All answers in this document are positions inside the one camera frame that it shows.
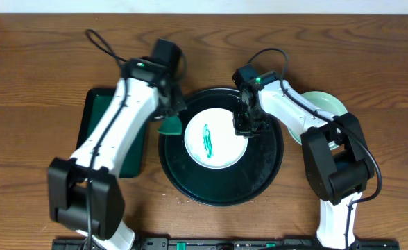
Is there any white plate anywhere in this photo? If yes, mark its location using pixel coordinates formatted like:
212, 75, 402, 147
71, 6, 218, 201
184, 108, 248, 169

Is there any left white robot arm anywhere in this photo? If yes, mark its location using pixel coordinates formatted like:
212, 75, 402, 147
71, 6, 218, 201
48, 56, 185, 249

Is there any round black tray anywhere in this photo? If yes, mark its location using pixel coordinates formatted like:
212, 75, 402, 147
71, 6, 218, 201
158, 87, 284, 206

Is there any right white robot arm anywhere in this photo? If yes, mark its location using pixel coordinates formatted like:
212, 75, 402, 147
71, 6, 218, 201
232, 67, 376, 249

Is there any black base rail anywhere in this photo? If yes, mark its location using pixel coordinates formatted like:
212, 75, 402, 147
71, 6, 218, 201
51, 237, 400, 250

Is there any mint green plate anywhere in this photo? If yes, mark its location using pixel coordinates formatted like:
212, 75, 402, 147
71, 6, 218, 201
287, 91, 348, 150

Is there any green sponge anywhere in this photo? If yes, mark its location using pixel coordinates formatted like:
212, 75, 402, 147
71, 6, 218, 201
158, 116, 182, 135

